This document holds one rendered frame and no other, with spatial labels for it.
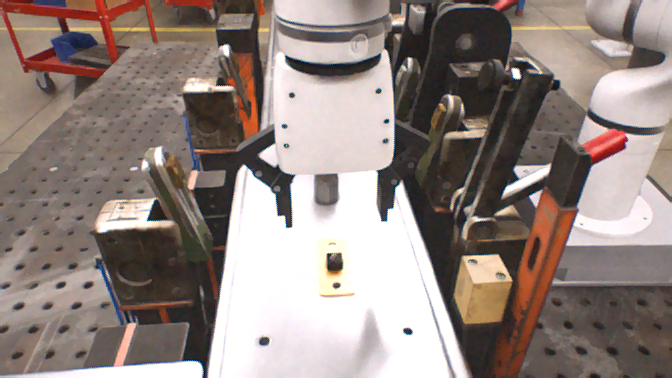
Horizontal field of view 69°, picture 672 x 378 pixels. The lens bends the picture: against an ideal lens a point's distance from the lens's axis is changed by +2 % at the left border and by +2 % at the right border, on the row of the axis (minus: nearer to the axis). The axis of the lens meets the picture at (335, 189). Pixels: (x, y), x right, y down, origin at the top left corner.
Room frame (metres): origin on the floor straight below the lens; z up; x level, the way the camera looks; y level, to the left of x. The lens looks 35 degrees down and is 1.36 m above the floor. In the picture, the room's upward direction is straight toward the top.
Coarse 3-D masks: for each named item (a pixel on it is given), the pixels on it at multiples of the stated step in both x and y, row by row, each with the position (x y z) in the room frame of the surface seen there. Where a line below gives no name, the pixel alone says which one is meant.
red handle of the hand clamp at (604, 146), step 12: (612, 132) 0.39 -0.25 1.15; (588, 144) 0.39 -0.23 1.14; (600, 144) 0.38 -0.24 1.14; (612, 144) 0.38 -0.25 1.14; (624, 144) 0.38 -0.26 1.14; (600, 156) 0.38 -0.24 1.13; (540, 168) 0.39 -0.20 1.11; (528, 180) 0.38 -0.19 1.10; (540, 180) 0.38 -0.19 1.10; (516, 192) 0.38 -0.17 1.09; (528, 192) 0.38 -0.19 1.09; (468, 204) 0.39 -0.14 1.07; (504, 204) 0.37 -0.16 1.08
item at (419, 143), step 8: (400, 128) 0.37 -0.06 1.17; (408, 128) 0.37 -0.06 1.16; (400, 136) 0.37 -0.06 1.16; (408, 136) 0.37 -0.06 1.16; (416, 136) 0.37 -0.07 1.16; (424, 136) 0.37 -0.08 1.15; (408, 144) 0.37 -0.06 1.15; (416, 144) 0.37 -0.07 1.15; (424, 144) 0.37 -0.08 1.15; (408, 152) 0.37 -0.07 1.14; (416, 152) 0.37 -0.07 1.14; (424, 152) 0.37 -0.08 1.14
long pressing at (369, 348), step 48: (240, 192) 0.51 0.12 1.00; (240, 240) 0.41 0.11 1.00; (288, 240) 0.41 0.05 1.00; (384, 240) 0.41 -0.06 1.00; (240, 288) 0.34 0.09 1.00; (288, 288) 0.34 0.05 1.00; (384, 288) 0.34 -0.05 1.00; (432, 288) 0.33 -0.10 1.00; (240, 336) 0.28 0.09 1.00; (288, 336) 0.28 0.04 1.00; (336, 336) 0.28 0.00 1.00; (384, 336) 0.28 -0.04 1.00; (432, 336) 0.28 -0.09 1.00
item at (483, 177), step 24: (480, 72) 0.39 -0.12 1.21; (504, 72) 0.37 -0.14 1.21; (528, 72) 0.37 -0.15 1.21; (552, 72) 0.37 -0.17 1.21; (504, 96) 0.39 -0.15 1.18; (528, 96) 0.36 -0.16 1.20; (504, 120) 0.39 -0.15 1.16; (528, 120) 0.36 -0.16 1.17; (480, 144) 0.40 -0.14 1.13; (504, 144) 0.36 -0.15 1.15; (480, 168) 0.39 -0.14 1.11; (504, 168) 0.36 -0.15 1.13; (480, 192) 0.36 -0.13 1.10; (504, 192) 0.36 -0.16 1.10; (456, 216) 0.39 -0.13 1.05
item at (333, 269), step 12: (324, 240) 0.41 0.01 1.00; (336, 240) 0.41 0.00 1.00; (348, 240) 0.41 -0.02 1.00; (324, 252) 0.39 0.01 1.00; (336, 252) 0.38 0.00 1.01; (348, 252) 0.39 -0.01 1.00; (324, 264) 0.37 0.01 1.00; (336, 264) 0.36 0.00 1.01; (348, 264) 0.37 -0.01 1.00; (324, 276) 0.35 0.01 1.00; (336, 276) 0.35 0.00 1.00; (348, 276) 0.35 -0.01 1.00; (324, 288) 0.33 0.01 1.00; (348, 288) 0.33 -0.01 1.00
